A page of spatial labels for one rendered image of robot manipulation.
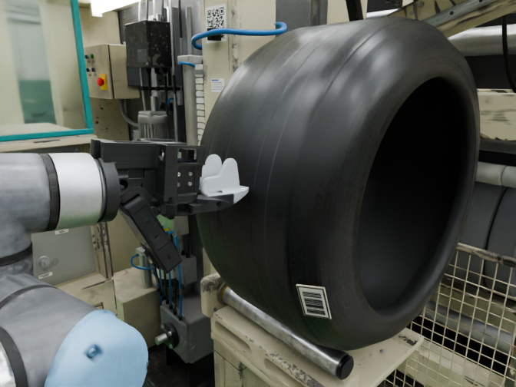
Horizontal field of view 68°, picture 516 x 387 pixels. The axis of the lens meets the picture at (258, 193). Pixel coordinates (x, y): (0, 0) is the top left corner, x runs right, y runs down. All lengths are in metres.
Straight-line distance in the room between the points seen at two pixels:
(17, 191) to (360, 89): 0.40
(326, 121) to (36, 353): 0.39
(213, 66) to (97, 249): 0.55
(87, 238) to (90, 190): 0.68
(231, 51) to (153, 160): 0.50
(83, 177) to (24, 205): 0.05
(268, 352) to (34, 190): 0.59
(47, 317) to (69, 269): 0.78
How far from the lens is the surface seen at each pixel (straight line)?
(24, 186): 0.38
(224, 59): 0.91
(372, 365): 0.93
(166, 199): 0.43
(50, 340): 0.30
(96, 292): 1.08
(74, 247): 1.07
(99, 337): 0.28
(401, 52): 0.60
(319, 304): 0.56
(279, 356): 0.83
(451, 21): 1.04
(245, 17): 0.91
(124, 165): 0.42
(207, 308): 0.94
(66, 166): 0.40
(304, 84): 0.54
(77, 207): 0.39
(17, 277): 0.39
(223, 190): 0.49
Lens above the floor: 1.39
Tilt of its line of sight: 16 degrees down
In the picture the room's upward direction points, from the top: straight up
